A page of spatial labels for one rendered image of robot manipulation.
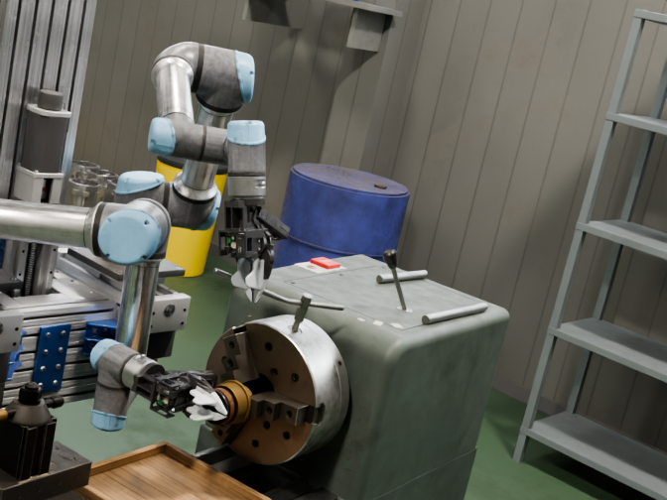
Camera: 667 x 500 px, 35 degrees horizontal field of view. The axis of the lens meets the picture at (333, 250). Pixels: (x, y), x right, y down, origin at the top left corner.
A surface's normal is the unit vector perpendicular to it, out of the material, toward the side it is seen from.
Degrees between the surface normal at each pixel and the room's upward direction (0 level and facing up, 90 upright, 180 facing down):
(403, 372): 90
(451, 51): 90
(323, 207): 90
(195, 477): 0
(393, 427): 90
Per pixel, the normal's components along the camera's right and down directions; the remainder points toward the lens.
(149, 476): 0.21, -0.95
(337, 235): -0.04, 0.23
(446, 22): -0.65, 0.04
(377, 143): 0.73, 0.31
